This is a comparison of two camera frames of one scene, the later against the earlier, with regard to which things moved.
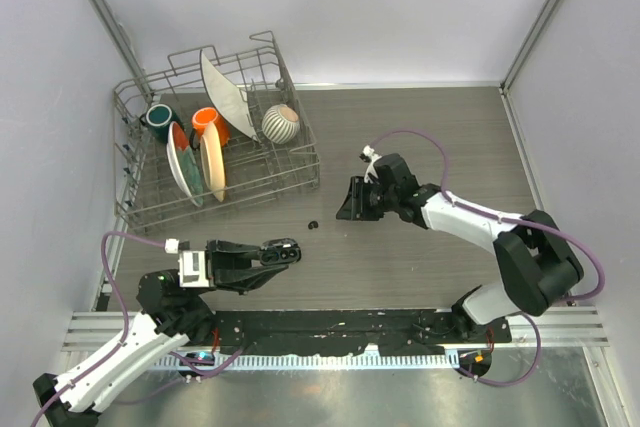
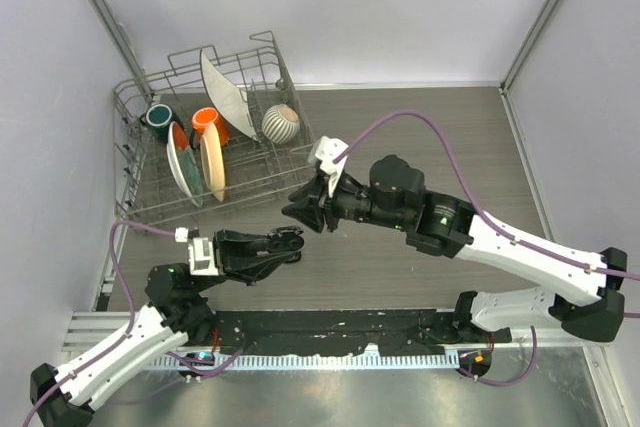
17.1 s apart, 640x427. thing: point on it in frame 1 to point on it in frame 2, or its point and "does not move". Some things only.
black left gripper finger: (230, 247) to (280, 240)
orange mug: (200, 120) does not move
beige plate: (212, 158) does not move
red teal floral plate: (184, 162) does not move
